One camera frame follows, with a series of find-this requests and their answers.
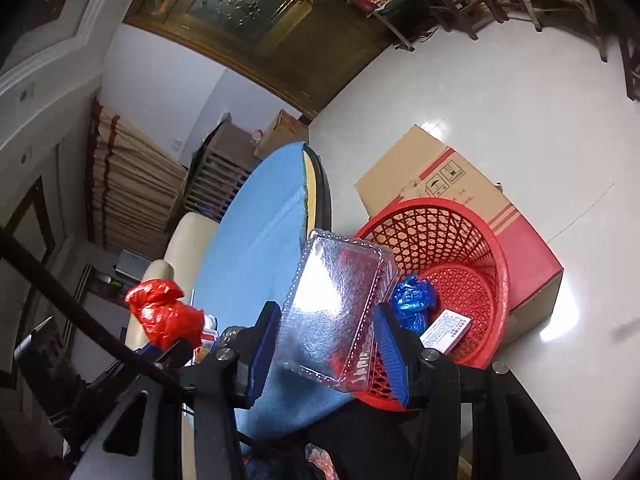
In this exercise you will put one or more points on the slatted wooden cabinet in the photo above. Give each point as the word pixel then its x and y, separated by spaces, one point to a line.
pixel 220 180

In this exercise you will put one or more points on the red plastic bag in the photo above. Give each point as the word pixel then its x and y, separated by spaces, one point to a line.
pixel 160 310

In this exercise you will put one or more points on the round black-rimmed table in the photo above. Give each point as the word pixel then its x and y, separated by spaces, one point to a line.
pixel 316 195

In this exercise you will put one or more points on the metal folding chair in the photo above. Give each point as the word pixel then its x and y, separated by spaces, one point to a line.
pixel 395 5

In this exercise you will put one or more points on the cream leather sofa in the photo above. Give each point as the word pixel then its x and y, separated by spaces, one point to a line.
pixel 190 240

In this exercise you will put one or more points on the small brown cardboard box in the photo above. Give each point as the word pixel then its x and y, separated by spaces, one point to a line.
pixel 280 135

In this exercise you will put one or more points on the red plastic basket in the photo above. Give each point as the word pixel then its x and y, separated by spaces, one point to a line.
pixel 450 230

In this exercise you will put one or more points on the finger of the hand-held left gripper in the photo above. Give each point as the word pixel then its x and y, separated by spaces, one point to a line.
pixel 144 351
pixel 177 355

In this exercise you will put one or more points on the grey metal box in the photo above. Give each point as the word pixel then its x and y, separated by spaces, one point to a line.
pixel 131 265

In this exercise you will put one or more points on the clear plastic clamshell container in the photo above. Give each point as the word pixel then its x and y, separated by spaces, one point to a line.
pixel 330 300

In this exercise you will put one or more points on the beige pleated curtain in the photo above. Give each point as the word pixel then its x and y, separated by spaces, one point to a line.
pixel 130 185

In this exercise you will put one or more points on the wooden door with glass panes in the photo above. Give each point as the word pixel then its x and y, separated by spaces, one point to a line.
pixel 300 60

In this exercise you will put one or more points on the crumpled blue plastic bag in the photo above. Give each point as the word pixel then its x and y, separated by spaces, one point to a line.
pixel 412 295

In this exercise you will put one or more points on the blue table cloth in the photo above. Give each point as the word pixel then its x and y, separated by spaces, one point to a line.
pixel 250 240

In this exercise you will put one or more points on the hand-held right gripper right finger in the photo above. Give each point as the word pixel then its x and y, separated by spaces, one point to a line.
pixel 392 355

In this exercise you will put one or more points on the small white box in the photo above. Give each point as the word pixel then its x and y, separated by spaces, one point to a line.
pixel 445 330

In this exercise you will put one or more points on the person's floral clothing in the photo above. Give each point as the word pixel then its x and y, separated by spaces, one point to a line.
pixel 320 460

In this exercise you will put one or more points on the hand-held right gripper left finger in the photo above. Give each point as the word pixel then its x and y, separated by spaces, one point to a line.
pixel 265 350

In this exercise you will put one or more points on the large brown red cardboard box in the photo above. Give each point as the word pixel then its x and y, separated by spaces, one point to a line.
pixel 500 185

